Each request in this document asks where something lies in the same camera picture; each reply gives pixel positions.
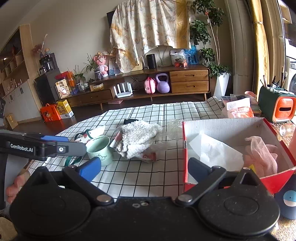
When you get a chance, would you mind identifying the green orange desktop organizer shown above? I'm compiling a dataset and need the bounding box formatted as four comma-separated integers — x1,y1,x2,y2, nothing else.
258,86,295,123

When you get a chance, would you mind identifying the wooden tv cabinet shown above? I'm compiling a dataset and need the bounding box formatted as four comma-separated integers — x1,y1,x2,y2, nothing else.
67,65,211,108

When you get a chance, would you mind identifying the bag of fruit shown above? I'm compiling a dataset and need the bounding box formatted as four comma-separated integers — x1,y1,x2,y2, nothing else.
170,49,188,67

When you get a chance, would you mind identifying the stack of colourful books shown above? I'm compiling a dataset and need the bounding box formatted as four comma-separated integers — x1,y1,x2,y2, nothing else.
221,91,261,117

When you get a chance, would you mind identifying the floral cloth drape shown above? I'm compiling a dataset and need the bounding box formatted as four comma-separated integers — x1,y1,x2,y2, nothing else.
110,1,190,73

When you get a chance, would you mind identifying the pink mesh cloth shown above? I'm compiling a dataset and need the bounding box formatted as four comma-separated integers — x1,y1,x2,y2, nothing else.
243,136,278,178

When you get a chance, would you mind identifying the potted green plant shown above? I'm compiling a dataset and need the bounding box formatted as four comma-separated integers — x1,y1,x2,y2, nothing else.
190,1,231,100

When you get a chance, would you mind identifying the orange gift box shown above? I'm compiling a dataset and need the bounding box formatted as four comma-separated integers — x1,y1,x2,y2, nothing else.
40,103,61,122

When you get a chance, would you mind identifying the person's left hand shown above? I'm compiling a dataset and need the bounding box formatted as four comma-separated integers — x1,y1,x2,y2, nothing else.
6,169,30,204

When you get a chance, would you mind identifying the black fabric cap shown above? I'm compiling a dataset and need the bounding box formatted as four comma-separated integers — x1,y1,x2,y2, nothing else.
123,119,138,125

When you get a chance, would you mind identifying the black mini fridge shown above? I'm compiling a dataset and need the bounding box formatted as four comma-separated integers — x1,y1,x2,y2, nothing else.
34,68,61,106

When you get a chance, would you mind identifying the pink small bag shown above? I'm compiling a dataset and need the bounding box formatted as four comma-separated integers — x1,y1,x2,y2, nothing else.
144,77,157,94

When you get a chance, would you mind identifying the clear zip bag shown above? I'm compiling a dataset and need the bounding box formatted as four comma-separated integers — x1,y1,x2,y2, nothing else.
135,141,170,164

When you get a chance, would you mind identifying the white black checked tablecloth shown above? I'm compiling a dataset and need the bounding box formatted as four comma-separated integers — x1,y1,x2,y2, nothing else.
28,96,225,200

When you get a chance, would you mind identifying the clear glass jar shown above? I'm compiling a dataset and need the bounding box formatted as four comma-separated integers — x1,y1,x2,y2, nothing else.
279,123,295,138

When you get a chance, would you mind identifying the yellow carton box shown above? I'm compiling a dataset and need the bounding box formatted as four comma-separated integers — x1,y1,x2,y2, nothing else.
56,100,74,119

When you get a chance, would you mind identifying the dark blue round cap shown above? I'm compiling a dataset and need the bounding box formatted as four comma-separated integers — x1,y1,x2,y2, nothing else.
274,174,296,220

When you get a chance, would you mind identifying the clear bubble wrap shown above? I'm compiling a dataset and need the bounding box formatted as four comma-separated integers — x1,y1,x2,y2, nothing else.
166,119,183,141

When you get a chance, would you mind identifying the pink plush toy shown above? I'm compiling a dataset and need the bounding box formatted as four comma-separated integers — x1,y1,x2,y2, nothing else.
93,51,109,78

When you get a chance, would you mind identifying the black speaker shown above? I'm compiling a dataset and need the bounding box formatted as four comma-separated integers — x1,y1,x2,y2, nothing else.
146,54,157,69

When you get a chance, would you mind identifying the red white cardboard box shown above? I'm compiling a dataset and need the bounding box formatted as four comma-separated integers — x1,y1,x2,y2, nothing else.
183,118,295,194

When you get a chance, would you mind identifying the mint green ceramic mug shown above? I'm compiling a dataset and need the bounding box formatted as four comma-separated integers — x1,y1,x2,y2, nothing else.
86,136,113,166

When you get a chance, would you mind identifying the white fluffy cloth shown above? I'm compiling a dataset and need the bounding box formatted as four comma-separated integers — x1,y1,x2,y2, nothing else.
110,120,163,159

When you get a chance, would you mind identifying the white router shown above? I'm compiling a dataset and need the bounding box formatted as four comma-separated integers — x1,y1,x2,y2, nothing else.
113,82,133,98

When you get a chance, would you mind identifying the purple kettlebell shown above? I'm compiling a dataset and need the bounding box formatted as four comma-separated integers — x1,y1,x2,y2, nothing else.
156,73,170,93

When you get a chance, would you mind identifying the panda print pouch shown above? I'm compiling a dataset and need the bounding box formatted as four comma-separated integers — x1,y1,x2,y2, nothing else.
74,125,105,144

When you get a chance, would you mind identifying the white paper sheet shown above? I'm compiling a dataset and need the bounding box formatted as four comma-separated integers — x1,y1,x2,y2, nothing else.
188,133,244,171

